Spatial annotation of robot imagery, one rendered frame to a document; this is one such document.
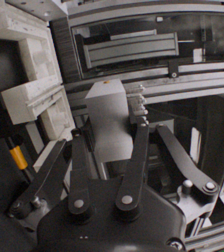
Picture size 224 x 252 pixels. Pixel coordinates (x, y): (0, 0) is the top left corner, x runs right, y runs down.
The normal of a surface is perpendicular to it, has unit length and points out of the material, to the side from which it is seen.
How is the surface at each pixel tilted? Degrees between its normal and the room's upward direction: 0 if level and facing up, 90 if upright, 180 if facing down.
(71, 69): 90
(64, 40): 90
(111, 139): 90
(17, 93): 90
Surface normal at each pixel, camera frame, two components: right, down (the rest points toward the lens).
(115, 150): 0.01, 0.42
